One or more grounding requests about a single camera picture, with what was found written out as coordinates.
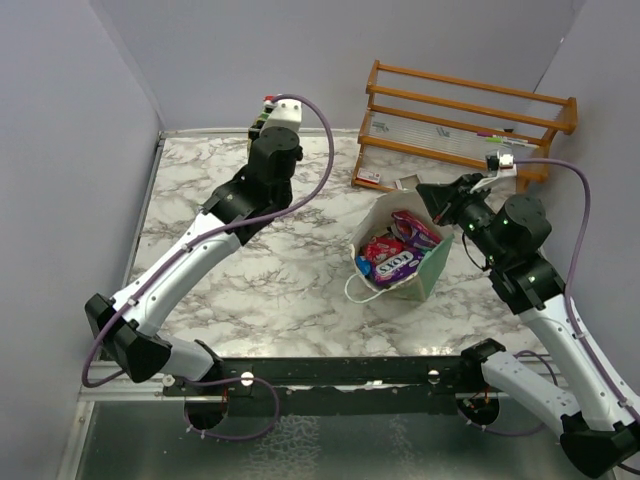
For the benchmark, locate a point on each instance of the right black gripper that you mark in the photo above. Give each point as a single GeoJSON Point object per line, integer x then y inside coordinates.
{"type": "Point", "coordinates": [438, 197]}

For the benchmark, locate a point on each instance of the purple snack packet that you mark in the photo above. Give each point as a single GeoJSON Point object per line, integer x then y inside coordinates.
{"type": "Point", "coordinates": [412, 231]}

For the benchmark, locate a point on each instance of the green white paper bag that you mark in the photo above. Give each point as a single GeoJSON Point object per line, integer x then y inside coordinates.
{"type": "Point", "coordinates": [418, 286]}

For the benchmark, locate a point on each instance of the purple Fox's candy packet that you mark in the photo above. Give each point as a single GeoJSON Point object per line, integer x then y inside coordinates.
{"type": "Point", "coordinates": [397, 268]}

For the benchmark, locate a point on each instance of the red snack packet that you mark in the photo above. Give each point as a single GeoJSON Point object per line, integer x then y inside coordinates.
{"type": "Point", "coordinates": [381, 248]}

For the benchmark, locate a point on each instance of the green snack packet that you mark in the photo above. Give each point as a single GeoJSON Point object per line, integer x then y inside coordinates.
{"type": "Point", "coordinates": [254, 130]}

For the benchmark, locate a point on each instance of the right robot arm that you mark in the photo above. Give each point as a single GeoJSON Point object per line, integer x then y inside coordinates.
{"type": "Point", "coordinates": [597, 420]}

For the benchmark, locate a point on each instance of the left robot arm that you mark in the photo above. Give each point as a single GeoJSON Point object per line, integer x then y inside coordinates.
{"type": "Point", "coordinates": [129, 321]}

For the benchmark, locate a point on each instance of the open white small box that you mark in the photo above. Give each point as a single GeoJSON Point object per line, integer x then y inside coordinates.
{"type": "Point", "coordinates": [409, 182]}

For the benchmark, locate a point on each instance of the wooden shelf rack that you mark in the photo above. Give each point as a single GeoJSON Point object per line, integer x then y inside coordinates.
{"type": "Point", "coordinates": [436, 117]}

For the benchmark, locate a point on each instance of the red white small box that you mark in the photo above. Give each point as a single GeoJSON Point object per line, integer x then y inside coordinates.
{"type": "Point", "coordinates": [368, 176]}

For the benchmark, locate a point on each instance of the markers on shelf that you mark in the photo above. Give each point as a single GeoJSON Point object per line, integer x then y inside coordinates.
{"type": "Point", "coordinates": [493, 138]}

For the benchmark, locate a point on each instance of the blue small snack packet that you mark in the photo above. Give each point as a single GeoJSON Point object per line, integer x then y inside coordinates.
{"type": "Point", "coordinates": [364, 266]}

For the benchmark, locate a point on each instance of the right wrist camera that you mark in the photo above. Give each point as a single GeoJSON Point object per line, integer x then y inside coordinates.
{"type": "Point", "coordinates": [500, 167]}

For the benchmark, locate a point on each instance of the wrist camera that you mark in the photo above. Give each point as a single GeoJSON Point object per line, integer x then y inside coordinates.
{"type": "Point", "coordinates": [283, 113]}
{"type": "Point", "coordinates": [500, 167]}

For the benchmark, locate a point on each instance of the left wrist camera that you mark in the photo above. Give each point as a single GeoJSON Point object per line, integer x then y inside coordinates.
{"type": "Point", "coordinates": [283, 113]}

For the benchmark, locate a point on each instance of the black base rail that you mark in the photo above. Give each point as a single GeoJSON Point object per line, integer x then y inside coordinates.
{"type": "Point", "coordinates": [341, 386]}

